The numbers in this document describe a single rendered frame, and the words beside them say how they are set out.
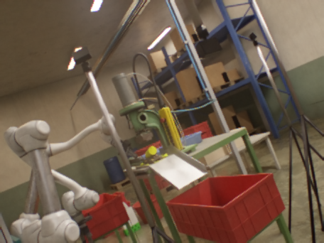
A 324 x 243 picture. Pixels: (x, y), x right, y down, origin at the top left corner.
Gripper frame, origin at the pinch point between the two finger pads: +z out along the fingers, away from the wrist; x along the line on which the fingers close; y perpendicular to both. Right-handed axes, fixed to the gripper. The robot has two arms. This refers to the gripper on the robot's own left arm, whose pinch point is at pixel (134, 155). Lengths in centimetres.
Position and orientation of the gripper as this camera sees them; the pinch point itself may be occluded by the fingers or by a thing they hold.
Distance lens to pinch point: 228.6
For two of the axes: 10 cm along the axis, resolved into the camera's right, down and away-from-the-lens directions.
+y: -5.5, 2.2, -8.1
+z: 7.7, 5.0, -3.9
